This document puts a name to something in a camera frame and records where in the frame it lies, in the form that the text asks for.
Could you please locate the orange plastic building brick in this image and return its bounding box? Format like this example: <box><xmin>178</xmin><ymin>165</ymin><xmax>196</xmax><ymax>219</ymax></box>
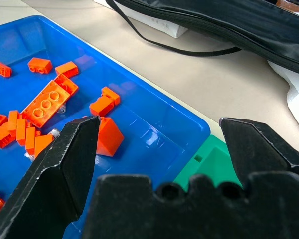
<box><xmin>20</xmin><ymin>73</ymin><xmax>79</xmax><ymax>129</ymax></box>

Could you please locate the orange plastic slope brick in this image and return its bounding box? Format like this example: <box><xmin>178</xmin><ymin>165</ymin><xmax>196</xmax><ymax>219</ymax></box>
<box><xmin>96</xmin><ymin>116</ymin><xmax>125</xmax><ymax>157</ymax></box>

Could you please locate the black bag strap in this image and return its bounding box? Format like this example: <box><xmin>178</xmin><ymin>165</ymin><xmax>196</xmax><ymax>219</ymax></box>
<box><xmin>106</xmin><ymin>0</ymin><xmax>242</xmax><ymax>58</ymax></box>

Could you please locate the blue plastic tray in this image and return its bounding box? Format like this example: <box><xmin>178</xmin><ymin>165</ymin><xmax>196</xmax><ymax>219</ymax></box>
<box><xmin>0</xmin><ymin>15</ymin><xmax>212</xmax><ymax>239</ymax></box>

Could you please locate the white paper box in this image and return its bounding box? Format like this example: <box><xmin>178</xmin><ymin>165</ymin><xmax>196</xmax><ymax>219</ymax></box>
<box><xmin>93</xmin><ymin>0</ymin><xmax>190</xmax><ymax>39</ymax></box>

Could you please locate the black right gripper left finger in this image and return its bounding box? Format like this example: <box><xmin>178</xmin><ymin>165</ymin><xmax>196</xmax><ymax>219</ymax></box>
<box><xmin>0</xmin><ymin>115</ymin><xmax>101</xmax><ymax>239</ymax></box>

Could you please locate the black zippered bag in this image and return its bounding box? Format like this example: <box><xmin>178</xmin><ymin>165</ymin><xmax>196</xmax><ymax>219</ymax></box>
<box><xmin>113</xmin><ymin>0</ymin><xmax>299</xmax><ymax>77</ymax></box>

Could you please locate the green plastic tray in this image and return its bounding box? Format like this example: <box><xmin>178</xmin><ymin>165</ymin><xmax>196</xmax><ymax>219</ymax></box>
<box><xmin>173</xmin><ymin>135</ymin><xmax>243</xmax><ymax>192</ymax></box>

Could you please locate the brown object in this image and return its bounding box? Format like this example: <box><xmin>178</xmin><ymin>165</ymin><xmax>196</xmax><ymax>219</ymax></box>
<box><xmin>276</xmin><ymin>0</ymin><xmax>299</xmax><ymax>13</ymax></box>

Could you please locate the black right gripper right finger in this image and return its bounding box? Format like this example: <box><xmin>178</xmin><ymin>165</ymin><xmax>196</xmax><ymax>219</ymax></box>
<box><xmin>219</xmin><ymin>117</ymin><xmax>299</xmax><ymax>188</ymax></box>

